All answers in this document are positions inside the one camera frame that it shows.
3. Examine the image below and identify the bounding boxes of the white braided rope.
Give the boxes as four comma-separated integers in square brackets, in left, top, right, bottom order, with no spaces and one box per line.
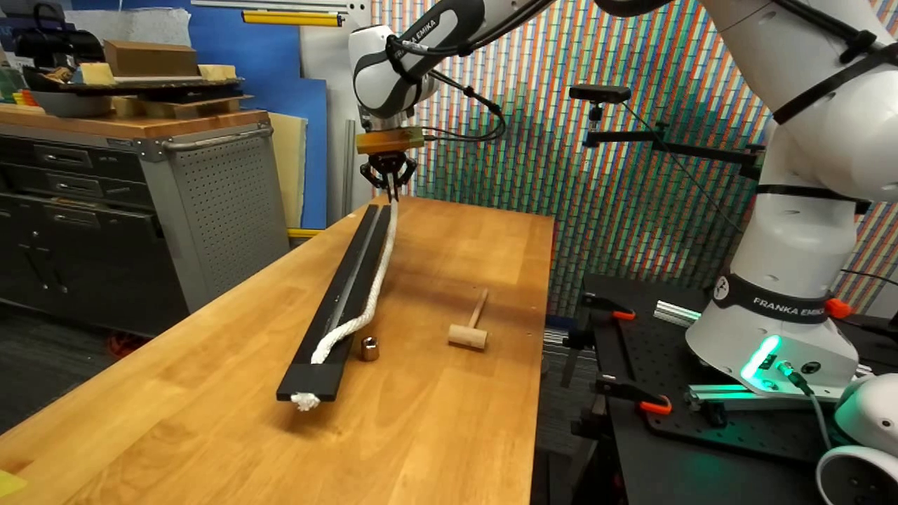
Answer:
[290,190,405,416]

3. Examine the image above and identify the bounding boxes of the green lit cable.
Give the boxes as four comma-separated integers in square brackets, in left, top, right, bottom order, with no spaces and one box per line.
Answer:
[781,361,836,454]

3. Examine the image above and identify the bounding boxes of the white ring device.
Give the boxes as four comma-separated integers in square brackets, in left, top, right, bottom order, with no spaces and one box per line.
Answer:
[814,441,898,505]

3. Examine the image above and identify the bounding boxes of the black flat tray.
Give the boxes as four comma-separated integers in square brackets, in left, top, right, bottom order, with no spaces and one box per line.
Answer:
[34,78,254,121]

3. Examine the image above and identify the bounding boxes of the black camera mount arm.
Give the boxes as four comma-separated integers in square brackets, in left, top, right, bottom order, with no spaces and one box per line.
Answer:
[582,97,767,183]

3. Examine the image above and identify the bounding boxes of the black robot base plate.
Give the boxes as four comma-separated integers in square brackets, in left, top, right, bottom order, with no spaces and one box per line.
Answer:
[585,274,898,505]

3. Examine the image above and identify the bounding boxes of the short aluminium profile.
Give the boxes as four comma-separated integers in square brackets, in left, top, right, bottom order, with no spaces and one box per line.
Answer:
[651,298,707,327]

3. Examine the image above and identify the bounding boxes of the blue board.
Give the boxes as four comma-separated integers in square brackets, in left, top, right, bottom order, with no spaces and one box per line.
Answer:
[67,6,332,233]

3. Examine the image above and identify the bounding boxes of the small wooden mallet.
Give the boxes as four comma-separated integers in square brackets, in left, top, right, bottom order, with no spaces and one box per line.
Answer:
[446,285,495,353]

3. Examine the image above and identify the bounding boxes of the brown wooden box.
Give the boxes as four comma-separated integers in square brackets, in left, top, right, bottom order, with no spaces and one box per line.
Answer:
[101,38,206,82]

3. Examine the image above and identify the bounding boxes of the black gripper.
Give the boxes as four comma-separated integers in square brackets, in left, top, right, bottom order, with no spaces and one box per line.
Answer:
[359,148,422,201]

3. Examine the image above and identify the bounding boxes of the grey perforated metal cabinet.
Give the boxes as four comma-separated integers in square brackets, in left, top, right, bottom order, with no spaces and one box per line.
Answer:
[0,110,292,339]

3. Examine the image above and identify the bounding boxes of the beige board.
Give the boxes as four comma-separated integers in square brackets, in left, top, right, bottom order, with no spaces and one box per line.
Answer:
[268,110,313,233]

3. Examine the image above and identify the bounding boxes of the yellow bar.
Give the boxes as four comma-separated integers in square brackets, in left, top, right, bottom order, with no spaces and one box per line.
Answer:
[241,8,342,27]

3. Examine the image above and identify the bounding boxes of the long black rail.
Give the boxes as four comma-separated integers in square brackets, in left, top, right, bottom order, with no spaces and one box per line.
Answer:
[275,201,396,407]

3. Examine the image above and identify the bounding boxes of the black bundled gear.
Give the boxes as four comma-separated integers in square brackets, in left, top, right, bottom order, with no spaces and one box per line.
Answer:
[10,0,104,69]

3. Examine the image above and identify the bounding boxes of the green lit aluminium profile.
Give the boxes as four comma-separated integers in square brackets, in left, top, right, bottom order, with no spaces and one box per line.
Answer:
[687,378,781,407]

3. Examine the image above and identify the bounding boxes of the stacked wooden planks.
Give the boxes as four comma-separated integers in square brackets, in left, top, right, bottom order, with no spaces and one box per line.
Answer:
[109,92,254,121]

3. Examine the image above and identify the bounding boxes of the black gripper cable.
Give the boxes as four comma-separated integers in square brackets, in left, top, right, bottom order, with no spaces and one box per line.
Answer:
[411,65,508,145]

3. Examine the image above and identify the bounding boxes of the black stereo camera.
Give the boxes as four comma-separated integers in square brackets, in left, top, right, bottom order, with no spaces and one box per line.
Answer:
[567,85,635,106]

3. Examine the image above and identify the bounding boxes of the pale yellow foam block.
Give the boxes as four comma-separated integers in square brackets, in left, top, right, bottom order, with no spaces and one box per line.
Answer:
[199,61,238,88]
[80,61,121,88]

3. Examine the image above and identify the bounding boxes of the orange handled black clamp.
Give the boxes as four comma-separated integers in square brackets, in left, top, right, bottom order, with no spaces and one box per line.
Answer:
[577,288,640,327]
[596,371,676,421]

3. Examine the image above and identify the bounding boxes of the white dome device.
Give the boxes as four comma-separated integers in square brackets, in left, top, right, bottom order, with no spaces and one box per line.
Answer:
[833,371,898,448]

